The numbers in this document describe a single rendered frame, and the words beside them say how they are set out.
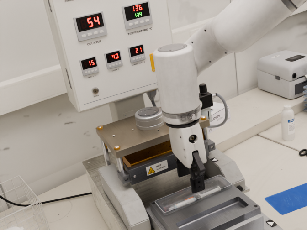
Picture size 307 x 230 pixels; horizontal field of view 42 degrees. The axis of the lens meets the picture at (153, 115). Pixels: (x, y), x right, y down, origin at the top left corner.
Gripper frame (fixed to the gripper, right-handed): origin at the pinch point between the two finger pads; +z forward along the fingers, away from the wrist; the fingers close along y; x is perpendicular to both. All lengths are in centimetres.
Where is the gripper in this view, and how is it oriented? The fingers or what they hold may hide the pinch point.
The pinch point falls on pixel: (190, 178)
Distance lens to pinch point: 94.8
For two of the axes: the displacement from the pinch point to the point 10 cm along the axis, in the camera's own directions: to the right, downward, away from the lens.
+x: -9.3, 2.7, -2.6
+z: 1.5, 9.1, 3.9
